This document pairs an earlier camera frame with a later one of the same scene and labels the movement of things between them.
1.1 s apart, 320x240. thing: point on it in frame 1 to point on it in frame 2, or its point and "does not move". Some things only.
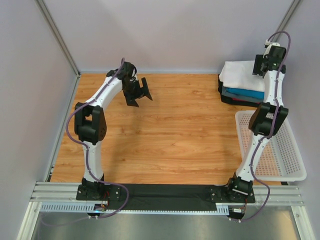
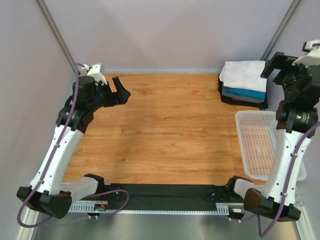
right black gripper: (258, 60) to (280, 61)
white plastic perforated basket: (281, 161) does not move
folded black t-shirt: (231, 100) does not move
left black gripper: (130, 99) to (121, 96)
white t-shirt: (238, 75) does not move
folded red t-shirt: (236, 99) does not move
